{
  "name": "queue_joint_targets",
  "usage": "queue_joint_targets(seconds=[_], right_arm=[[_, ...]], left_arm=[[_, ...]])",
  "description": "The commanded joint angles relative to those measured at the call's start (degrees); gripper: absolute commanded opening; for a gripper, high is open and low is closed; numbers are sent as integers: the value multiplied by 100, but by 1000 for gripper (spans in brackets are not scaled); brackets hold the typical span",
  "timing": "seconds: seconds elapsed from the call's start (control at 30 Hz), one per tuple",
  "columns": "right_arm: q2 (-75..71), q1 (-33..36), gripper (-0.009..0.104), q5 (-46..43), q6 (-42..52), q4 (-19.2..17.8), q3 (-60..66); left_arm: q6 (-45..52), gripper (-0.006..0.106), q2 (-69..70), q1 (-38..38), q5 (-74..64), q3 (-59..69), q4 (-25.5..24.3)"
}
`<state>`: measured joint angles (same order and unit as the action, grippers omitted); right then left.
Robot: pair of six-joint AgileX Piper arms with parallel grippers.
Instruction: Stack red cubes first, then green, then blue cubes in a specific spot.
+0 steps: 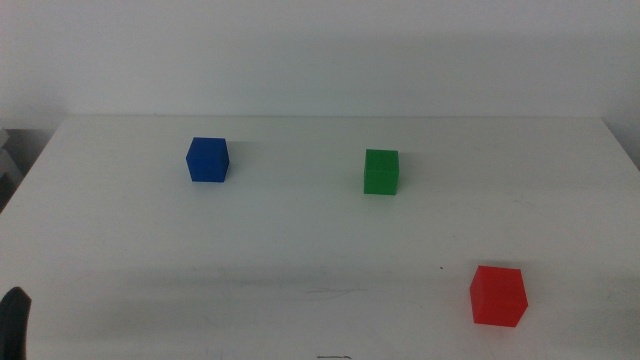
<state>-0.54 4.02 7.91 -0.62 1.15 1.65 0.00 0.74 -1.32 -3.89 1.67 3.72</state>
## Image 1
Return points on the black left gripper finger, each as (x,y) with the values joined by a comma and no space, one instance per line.
(12,325)

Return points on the blue cube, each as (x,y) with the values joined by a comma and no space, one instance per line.
(207,160)

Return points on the green cube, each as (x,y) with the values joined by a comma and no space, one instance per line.
(381,172)

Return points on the red cube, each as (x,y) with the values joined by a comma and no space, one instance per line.
(497,297)

